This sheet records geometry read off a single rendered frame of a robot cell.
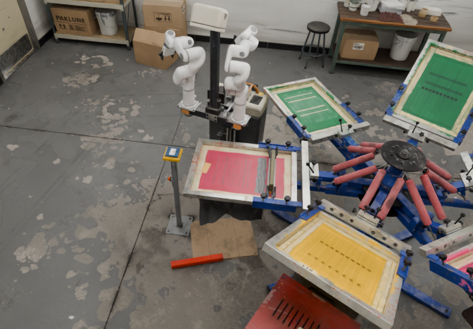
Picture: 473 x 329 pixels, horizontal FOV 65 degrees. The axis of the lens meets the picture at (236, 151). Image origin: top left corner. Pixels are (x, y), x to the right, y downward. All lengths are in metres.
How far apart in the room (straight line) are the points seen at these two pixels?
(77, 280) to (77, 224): 0.59
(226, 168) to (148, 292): 1.25
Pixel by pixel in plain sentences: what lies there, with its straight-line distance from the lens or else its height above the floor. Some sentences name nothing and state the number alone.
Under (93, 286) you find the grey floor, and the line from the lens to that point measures 3.46.
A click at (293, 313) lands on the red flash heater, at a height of 1.10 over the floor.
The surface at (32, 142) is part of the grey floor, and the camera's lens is 4.86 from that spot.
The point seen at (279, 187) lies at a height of 0.95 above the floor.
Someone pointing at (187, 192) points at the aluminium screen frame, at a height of 0.99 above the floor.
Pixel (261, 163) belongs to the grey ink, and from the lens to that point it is 2.84.
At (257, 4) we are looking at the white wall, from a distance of 6.14.
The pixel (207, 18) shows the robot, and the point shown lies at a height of 1.97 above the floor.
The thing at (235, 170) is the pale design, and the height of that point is 0.96.
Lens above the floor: 2.97
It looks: 43 degrees down
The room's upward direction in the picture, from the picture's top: 4 degrees clockwise
